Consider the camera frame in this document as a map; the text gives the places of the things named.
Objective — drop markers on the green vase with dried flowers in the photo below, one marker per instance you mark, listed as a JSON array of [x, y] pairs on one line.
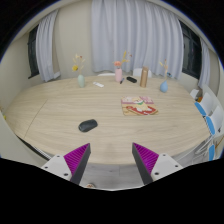
[[81, 81]]

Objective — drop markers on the wide white curtain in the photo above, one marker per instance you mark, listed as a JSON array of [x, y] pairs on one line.
[[136, 36]]

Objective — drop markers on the dark window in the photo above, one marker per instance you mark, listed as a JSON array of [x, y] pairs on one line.
[[32, 53], [191, 50]]

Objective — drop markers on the bronze thermos bottle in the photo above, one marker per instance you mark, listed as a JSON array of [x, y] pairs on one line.
[[144, 77]]

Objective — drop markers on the black case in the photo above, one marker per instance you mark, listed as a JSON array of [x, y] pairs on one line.
[[131, 79]]

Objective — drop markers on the blue vase with dried flowers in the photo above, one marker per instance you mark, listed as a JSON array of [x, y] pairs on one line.
[[163, 87]]

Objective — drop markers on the white remote control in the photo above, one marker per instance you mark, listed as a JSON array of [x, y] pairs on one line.
[[98, 84]]

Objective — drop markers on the narrow white curtain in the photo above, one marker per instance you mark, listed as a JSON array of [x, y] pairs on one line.
[[204, 66], [46, 50]]

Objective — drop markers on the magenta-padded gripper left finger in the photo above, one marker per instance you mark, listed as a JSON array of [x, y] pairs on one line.
[[58, 165]]

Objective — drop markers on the black computer mouse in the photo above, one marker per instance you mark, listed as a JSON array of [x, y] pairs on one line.
[[88, 125]]

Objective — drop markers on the dark pen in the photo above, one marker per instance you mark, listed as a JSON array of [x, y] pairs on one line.
[[122, 81]]

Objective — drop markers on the white and blue chairs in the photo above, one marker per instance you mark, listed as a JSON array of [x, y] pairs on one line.
[[210, 116]]

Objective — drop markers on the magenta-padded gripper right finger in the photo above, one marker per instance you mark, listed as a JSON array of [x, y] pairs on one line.
[[165, 165]]

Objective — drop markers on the pink vase with flowers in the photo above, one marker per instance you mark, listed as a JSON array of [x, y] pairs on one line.
[[118, 75]]

